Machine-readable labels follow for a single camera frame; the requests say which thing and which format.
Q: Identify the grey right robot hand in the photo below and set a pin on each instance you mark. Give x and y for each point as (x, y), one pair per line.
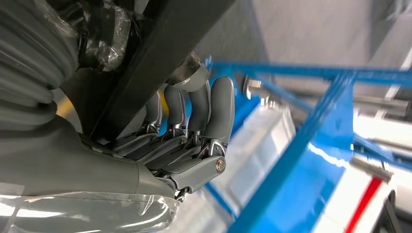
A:
(64, 167)

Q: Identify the blue metal shelf rack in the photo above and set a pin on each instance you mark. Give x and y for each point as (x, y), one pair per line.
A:
(292, 154)

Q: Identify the white car with red stripe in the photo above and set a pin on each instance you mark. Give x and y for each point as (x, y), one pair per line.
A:
(334, 212)

